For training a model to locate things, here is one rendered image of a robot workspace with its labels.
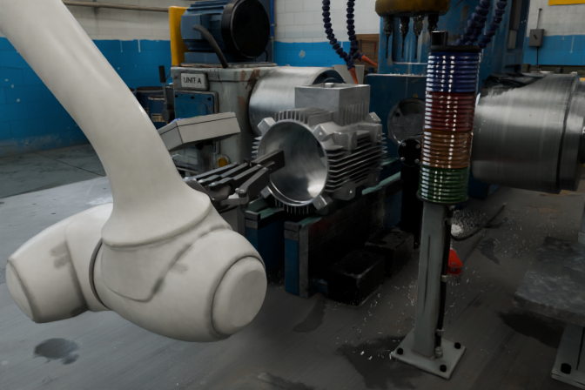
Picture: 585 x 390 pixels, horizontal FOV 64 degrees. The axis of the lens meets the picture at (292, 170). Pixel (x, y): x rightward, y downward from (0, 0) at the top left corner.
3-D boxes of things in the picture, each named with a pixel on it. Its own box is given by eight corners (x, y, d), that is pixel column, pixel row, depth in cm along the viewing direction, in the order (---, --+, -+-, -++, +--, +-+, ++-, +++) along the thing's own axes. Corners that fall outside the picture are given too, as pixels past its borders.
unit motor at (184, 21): (207, 123, 175) (202, 3, 164) (277, 132, 156) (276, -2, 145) (151, 133, 155) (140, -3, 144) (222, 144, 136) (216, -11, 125)
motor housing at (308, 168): (309, 181, 107) (310, 97, 102) (386, 197, 96) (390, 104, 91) (252, 204, 91) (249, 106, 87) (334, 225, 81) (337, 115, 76)
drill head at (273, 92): (266, 137, 163) (265, 63, 156) (360, 151, 142) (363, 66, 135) (215, 150, 143) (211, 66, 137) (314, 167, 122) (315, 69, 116)
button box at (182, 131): (221, 141, 110) (214, 119, 110) (241, 132, 105) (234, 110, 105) (162, 153, 96) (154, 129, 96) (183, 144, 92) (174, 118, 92)
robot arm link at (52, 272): (127, 261, 64) (191, 280, 56) (10, 327, 53) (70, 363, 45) (104, 188, 61) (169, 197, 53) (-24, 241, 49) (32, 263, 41)
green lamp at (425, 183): (427, 188, 64) (430, 156, 63) (473, 196, 60) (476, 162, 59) (410, 198, 59) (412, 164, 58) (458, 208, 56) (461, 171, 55)
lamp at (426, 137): (430, 156, 63) (433, 122, 62) (476, 162, 59) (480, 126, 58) (412, 164, 58) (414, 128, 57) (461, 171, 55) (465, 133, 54)
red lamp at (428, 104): (433, 122, 62) (435, 88, 61) (480, 126, 58) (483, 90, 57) (414, 128, 57) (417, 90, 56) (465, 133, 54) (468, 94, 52)
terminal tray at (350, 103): (326, 117, 101) (326, 83, 99) (370, 121, 95) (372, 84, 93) (292, 123, 91) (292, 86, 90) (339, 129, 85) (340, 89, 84)
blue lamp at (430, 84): (435, 88, 61) (438, 51, 59) (483, 90, 57) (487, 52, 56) (417, 90, 56) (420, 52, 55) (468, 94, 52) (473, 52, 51)
